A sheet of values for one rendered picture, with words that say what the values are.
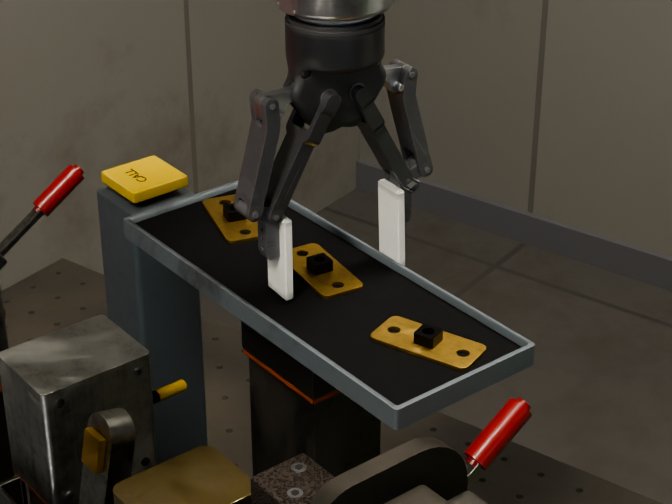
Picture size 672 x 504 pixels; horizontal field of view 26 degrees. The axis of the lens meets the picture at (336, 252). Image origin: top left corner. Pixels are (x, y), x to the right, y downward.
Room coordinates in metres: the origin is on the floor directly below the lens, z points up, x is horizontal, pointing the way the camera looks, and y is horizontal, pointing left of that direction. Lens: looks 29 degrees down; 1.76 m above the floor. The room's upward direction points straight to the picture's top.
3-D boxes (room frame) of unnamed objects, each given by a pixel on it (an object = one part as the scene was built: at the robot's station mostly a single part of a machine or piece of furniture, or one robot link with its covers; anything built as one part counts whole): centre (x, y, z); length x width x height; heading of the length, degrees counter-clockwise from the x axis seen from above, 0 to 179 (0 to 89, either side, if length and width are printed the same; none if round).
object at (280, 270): (1.00, 0.04, 1.20); 0.03 x 0.01 x 0.07; 31
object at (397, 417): (1.02, 0.02, 1.16); 0.37 x 0.14 x 0.02; 38
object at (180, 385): (1.07, 0.19, 1.00); 0.12 x 0.01 x 0.01; 128
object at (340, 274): (1.04, 0.01, 1.17); 0.08 x 0.04 x 0.01; 29
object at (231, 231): (1.13, 0.09, 1.17); 0.08 x 0.04 x 0.01; 21
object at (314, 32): (1.04, 0.00, 1.34); 0.08 x 0.07 x 0.09; 121
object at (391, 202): (1.06, -0.05, 1.19); 0.03 x 0.01 x 0.07; 31
